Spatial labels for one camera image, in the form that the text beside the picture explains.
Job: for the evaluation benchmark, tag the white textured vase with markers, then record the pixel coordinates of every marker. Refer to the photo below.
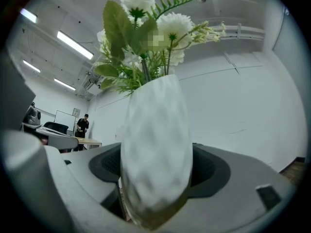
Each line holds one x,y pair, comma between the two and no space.
155,139

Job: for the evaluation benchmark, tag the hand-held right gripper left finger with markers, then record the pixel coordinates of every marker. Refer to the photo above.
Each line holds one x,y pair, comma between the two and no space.
80,176

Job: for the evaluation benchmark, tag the white flowers with green leaves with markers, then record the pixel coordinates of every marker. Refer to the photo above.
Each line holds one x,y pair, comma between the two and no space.
116,33

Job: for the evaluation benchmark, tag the ceiling air conditioner unit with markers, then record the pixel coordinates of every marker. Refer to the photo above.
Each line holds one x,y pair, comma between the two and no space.
91,82

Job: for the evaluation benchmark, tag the black office chair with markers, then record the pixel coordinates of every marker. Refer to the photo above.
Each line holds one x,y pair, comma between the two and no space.
57,127

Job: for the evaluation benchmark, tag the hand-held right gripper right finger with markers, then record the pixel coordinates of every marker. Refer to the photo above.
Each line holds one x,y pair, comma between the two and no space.
243,178

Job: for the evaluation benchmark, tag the framed wall notice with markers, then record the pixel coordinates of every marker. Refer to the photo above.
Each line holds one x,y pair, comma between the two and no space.
76,111

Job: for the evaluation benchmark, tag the ceiling light strip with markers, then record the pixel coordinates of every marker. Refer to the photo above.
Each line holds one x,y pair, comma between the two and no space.
28,15
75,45
64,84
31,66

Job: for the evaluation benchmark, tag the grey camera device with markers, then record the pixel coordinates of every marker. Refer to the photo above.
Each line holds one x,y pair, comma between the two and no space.
33,116

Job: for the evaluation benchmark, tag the whiteboard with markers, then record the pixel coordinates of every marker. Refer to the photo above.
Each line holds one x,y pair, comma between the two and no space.
64,120

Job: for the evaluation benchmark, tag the grey desk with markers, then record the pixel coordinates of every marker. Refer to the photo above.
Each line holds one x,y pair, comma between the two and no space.
58,138

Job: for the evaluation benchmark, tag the wooden table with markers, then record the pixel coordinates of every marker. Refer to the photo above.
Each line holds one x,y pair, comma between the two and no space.
91,141

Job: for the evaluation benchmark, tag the white ceiling pipe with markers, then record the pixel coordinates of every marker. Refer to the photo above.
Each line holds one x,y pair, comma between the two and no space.
243,30

